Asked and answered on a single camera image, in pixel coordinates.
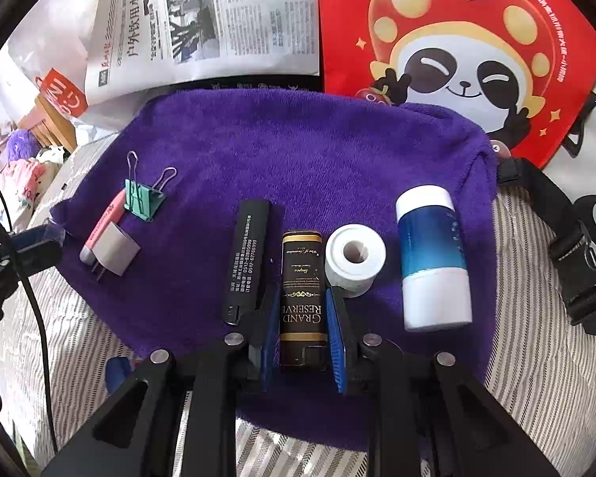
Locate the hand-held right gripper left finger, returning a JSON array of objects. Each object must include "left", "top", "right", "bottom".
[{"left": 42, "top": 285, "right": 284, "bottom": 477}]

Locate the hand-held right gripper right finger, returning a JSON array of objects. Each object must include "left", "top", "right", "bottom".
[{"left": 325, "top": 285, "right": 562, "bottom": 477}]

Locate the black and gold box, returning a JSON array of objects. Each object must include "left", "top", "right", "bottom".
[{"left": 279, "top": 230, "right": 329, "bottom": 371}]

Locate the pink highlighter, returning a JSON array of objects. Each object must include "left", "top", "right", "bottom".
[{"left": 79, "top": 190, "right": 130, "bottom": 264}]

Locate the white tape roll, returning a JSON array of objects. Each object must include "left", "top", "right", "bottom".
[{"left": 325, "top": 225, "right": 387, "bottom": 299}]

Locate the white charger plug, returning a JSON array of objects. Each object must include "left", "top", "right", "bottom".
[{"left": 90, "top": 223, "right": 141, "bottom": 281}]

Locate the long black box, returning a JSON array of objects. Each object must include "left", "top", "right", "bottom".
[{"left": 222, "top": 199, "right": 272, "bottom": 326}]

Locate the green binder clip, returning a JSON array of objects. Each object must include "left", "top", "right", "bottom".
[{"left": 123, "top": 150, "right": 177, "bottom": 220}]

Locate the blue and white bottle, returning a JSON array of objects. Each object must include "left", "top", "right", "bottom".
[{"left": 395, "top": 185, "right": 474, "bottom": 333}]

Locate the colourful printed bedding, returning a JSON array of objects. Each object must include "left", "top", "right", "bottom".
[{"left": 0, "top": 129, "right": 73, "bottom": 229}]

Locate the wooden headboard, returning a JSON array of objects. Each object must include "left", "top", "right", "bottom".
[{"left": 17, "top": 94, "right": 80, "bottom": 152}]

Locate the blue capped glue stick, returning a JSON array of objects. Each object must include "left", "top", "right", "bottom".
[{"left": 106, "top": 357, "right": 131, "bottom": 394}]

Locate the purple towel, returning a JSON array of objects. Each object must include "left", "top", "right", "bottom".
[{"left": 50, "top": 88, "right": 500, "bottom": 450}]

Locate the white plastic shopping bag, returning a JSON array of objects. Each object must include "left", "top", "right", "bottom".
[{"left": 0, "top": 0, "right": 111, "bottom": 160}]

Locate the striped mattress cover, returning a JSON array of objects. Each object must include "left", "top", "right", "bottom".
[{"left": 0, "top": 134, "right": 596, "bottom": 477}]

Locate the newspaper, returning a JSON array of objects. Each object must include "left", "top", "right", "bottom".
[{"left": 84, "top": 0, "right": 321, "bottom": 107}]

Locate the red panda paper bag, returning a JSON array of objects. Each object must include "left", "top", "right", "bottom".
[{"left": 317, "top": 0, "right": 596, "bottom": 169}]

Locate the black cable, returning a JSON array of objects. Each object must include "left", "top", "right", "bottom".
[{"left": 0, "top": 171, "right": 60, "bottom": 463}]

